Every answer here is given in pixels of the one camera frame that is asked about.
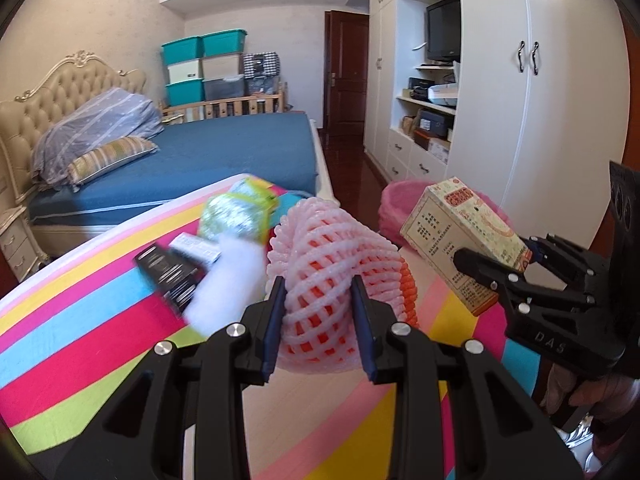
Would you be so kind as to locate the black printed box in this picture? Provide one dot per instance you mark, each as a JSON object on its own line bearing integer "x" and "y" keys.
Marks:
{"x": 170, "y": 272}

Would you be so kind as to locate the striped pillow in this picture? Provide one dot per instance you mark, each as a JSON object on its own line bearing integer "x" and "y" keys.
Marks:
{"x": 110, "y": 155}

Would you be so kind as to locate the white foam sheet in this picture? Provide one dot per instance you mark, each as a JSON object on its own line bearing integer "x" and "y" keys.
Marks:
{"x": 225, "y": 290}

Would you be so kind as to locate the small black shelf box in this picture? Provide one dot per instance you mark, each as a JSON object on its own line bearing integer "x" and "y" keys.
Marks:
{"x": 420, "y": 87}

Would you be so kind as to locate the dark wooden door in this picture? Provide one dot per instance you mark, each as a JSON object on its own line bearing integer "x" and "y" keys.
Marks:
{"x": 347, "y": 60}

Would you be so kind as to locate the beige printed cardboard box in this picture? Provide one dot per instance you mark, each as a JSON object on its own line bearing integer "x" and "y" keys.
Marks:
{"x": 450, "y": 225}

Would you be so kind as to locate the beige tufted headboard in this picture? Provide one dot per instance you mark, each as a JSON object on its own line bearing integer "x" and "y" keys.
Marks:
{"x": 65, "y": 85}

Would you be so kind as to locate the black white checkered bag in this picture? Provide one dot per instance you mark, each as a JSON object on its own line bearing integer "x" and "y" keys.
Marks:
{"x": 260, "y": 62}

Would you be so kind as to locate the colourful striped tablecloth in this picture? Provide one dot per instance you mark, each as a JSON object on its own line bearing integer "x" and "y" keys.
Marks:
{"x": 75, "y": 330}

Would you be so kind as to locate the green yellow snack packet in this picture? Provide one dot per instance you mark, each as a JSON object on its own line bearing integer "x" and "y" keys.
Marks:
{"x": 235, "y": 215}

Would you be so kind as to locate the black television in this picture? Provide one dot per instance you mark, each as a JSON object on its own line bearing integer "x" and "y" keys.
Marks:
{"x": 444, "y": 30}

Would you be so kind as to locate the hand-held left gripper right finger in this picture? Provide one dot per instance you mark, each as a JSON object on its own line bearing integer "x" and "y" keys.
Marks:
{"x": 362, "y": 325}

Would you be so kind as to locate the pink trash bag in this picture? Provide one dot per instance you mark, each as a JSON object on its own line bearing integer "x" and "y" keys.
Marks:
{"x": 395, "y": 205}

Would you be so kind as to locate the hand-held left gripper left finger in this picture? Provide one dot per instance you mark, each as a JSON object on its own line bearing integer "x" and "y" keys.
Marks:
{"x": 272, "y": 330}

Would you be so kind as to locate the white printer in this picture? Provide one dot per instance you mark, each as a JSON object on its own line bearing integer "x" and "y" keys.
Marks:
{"x": 442, "y": 94}

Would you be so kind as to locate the cream nightstand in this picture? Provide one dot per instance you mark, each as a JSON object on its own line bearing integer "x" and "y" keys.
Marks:
{"x": 20, "y": 245}

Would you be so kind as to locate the large pink foam net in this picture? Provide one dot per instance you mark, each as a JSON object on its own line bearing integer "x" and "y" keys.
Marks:
{"x": 320, "y": 260}

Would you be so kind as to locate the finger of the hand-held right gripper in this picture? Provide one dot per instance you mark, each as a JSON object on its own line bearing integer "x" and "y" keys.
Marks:
{"x": 570, "y": 265}
{"x": 480, "y": 262}

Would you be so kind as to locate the grey striped duvet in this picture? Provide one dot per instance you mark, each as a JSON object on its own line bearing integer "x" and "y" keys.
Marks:
{"x": 100, "y": 120}

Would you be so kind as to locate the small white printed box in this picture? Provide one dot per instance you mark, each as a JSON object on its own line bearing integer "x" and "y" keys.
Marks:
{"x": 197, "y": 249}

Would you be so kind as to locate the person's right hand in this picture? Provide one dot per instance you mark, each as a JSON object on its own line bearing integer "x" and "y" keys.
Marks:
{"x": 600, "y": 392}

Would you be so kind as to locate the white wardrobe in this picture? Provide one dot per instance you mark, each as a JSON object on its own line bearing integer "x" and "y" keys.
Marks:
{"x": 500, "y": 110}

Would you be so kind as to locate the wooden crib rail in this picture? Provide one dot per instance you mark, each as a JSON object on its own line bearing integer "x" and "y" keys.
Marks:
{"x": 225, "y": 105}

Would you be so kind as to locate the bed with blue sheet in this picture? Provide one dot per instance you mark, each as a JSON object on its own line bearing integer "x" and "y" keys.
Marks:
{"x": 225, "y": 150}

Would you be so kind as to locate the stack of plastic storage boxes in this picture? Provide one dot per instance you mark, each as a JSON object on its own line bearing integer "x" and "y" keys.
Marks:
{"x": 205, "y": 67}

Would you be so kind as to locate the black safe box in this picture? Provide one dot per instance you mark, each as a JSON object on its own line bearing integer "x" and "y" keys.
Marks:
{"x": 435, "y": 122}

